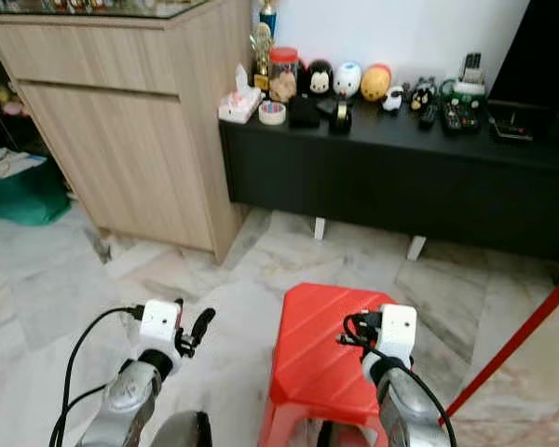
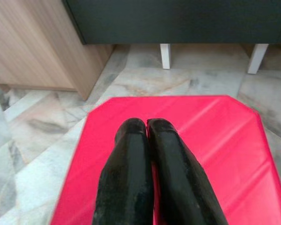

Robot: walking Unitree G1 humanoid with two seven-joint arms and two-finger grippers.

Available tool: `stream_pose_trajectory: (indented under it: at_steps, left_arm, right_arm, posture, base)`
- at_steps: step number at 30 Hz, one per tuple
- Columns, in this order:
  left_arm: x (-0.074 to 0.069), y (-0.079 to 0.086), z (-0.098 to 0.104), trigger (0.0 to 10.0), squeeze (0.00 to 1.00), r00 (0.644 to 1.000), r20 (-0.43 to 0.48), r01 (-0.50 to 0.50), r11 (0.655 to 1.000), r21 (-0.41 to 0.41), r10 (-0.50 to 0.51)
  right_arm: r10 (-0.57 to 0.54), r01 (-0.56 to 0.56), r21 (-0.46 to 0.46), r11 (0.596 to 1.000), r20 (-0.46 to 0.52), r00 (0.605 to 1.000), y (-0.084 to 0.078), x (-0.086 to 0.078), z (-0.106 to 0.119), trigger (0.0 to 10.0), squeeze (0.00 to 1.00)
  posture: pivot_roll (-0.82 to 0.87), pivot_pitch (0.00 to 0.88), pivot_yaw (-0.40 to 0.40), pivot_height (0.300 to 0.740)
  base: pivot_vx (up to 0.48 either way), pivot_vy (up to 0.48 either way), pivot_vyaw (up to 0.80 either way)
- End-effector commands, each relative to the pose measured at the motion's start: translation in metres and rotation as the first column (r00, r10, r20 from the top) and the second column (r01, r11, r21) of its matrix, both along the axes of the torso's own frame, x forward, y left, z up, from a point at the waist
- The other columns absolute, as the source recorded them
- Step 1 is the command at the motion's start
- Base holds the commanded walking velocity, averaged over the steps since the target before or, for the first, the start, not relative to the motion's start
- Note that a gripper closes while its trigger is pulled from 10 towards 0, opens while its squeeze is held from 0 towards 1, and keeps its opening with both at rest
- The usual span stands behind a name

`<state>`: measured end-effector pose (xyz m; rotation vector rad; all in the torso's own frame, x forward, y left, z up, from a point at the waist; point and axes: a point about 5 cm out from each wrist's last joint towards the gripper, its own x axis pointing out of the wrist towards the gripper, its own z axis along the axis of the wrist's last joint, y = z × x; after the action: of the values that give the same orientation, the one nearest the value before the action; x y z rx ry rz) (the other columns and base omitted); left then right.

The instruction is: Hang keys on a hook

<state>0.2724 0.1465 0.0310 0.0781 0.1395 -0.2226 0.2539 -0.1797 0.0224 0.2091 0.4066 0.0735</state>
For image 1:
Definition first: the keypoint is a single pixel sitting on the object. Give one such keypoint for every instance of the red plastic stool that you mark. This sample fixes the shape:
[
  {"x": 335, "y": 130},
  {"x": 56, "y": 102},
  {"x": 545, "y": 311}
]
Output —
[{"x": 317, "y": 372}]

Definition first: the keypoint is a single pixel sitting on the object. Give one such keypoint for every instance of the black round plush toy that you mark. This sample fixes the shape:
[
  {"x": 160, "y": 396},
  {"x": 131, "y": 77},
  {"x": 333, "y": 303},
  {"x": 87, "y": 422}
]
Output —
[{"x": 317, "y": 70}]

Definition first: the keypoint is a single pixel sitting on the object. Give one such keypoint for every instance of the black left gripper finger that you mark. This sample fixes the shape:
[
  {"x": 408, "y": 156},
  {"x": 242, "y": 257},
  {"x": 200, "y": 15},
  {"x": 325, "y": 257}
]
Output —
[{"x": 204, "y": 324}]

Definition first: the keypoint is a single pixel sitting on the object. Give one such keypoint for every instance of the clear jar with red lid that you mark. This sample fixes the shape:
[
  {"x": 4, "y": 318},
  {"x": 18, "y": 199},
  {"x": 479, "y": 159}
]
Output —
[{"x": 283, "y": 82}]

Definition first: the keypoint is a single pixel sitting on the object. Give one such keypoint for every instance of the yellow round plush toy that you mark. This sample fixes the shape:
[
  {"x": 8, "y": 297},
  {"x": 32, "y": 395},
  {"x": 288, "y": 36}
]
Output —
[{"x": 375, "y": 84}]

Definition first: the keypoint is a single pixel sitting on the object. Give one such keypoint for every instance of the green storage bin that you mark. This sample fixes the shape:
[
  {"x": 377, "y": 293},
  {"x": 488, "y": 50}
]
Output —
[{"x": 28, "y": 200}]

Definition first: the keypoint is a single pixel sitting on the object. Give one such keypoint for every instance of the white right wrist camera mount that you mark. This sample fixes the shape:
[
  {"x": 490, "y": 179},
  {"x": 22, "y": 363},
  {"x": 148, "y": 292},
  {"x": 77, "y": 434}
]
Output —
[{"x": 399, "y": 328}]

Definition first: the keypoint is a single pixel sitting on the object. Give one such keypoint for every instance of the black wallet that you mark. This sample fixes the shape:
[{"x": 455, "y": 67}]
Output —
[{"x": 303, "y": 112}]

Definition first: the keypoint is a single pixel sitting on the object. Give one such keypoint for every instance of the small white black figurine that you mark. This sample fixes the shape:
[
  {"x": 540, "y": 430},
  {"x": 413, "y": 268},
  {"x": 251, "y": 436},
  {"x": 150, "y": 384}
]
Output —
[{"x": 391, "y": 99}]

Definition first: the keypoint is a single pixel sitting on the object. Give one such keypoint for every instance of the light wooden cabinet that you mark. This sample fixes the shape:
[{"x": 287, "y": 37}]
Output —
[{"x": 130, "y": 130}]

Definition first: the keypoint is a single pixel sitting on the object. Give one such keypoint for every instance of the green white desk holder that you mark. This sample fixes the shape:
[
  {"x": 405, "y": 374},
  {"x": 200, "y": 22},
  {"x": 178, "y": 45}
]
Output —
[{"x": 463, "y": 114}]

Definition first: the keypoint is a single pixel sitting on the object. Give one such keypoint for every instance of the gold trophy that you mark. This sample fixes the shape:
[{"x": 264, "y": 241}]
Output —
[{"x": 262, "y": 51}]

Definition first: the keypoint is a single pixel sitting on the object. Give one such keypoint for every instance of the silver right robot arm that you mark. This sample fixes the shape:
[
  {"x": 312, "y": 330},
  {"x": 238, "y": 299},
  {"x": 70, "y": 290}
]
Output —
[{"x": 405, "y": 410}]

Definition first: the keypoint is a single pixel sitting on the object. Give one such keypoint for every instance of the black tray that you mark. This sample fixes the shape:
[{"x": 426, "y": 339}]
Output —
[{"x": 517, "y": 121}]

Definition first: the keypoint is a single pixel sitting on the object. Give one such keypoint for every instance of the pink toy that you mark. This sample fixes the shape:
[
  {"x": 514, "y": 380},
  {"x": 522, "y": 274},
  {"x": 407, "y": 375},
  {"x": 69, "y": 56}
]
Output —
[{"x": 11, "y": 102}]

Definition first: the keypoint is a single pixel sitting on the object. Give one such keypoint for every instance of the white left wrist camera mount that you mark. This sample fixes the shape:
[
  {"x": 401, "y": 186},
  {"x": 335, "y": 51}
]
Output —
[{"x": 158, "y": 324}]

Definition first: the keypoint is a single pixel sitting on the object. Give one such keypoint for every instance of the white pink tissue box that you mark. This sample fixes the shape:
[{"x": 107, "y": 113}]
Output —
[{"x": 238, "y": 107}]

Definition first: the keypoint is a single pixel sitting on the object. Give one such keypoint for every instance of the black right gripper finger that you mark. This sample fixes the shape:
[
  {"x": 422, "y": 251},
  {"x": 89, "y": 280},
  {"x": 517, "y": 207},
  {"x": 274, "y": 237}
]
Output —
[{"x": 349, "y": 340}]

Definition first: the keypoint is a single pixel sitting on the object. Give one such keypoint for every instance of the black remote control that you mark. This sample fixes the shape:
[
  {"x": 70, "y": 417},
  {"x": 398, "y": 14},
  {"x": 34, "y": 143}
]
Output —
[{"x": 427, "y": 116}]

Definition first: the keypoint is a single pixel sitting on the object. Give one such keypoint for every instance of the blue trophy cup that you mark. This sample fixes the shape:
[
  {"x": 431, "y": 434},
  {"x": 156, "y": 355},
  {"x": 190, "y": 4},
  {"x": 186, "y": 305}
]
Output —
[{"x": 267, "y": 19}]

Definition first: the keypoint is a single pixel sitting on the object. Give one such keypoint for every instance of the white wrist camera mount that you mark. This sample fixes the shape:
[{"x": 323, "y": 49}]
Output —
[
  {"x": 399, "y": 328},
  {"x": 158, "y": 324}
]

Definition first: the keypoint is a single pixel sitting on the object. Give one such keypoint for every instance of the black tape dispenser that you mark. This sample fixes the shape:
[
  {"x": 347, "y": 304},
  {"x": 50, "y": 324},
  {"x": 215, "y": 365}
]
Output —
[{"x": 340, "y": 119}]

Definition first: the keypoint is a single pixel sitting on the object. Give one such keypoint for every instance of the white tape roll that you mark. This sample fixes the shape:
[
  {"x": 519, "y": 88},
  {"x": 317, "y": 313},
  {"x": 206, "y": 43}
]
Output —
[{"x": 263, "y": 114}]

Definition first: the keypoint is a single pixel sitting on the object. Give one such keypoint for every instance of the white blue round plush toy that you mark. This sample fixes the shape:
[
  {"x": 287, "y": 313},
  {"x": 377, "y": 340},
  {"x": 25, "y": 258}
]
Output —
[{"x": 347, "y": 82}]

